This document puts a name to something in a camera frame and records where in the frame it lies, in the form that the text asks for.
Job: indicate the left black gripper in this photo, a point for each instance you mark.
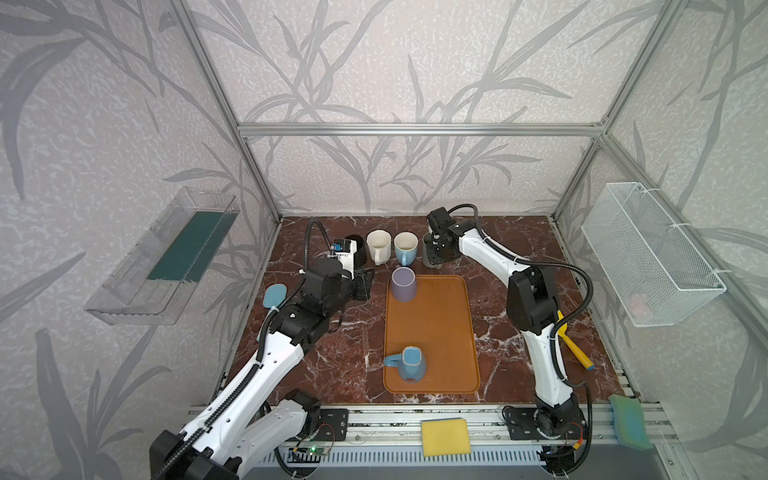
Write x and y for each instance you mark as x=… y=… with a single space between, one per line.
x=365 y=284

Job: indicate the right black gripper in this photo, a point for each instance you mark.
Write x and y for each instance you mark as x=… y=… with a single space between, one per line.
x=433 y=250

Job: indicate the grey mug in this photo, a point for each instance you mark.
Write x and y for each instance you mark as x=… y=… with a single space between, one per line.
x=430 y=258

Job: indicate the light blue mug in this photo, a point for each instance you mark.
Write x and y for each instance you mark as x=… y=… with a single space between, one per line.
x=406 y=248

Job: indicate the black mug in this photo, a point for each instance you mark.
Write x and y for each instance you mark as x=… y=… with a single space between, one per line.
x=360 y=254

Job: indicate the white ceramic mug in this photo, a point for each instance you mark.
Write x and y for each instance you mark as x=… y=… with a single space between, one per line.
x=379 y=246

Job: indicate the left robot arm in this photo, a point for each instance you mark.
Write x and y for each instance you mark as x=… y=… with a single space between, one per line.
x=238 y=429

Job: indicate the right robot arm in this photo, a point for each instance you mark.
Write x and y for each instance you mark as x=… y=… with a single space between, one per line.
x=532 y=305

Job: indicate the lavender mug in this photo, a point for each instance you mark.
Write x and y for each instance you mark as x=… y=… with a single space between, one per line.
x=403 y=284

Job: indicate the blue speckled mug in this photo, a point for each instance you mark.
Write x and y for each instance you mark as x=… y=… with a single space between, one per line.
x=410 y=364

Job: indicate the light blue silicone spatula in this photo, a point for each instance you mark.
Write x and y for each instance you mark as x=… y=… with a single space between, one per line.
x=274 y=296

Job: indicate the orange rubber tray mat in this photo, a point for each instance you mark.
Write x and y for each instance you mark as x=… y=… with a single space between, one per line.
x=437 y=322

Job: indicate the green mat in shelf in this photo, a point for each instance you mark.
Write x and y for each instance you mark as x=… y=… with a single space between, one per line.
x=192 y=250

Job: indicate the small green circuit board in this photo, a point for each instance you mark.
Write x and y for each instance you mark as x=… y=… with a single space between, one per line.
x=310 y=454

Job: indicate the yellow sponge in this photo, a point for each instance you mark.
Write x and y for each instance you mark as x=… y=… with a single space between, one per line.
x=445 y=437

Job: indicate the green sponge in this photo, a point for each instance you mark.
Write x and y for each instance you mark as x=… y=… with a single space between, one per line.
x=629 y=423

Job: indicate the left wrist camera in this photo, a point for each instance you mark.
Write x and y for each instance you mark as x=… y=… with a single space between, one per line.
x=344 y=250

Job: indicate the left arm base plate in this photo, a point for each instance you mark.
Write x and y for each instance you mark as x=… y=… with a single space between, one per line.
x=326 y=425

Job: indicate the yellow handled tool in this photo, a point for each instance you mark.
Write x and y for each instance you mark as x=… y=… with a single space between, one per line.
x=575 y=351

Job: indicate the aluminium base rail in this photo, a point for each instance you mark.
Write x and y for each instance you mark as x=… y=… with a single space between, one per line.
x=390 y=436

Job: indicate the clear acrylic wall shelf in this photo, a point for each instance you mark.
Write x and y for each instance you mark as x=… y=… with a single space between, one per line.
x=128 y=297

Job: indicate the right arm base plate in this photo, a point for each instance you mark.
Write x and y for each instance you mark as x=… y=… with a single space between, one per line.
x=531 y=423

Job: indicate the white wire basket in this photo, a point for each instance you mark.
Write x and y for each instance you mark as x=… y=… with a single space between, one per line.
x=657 y=273

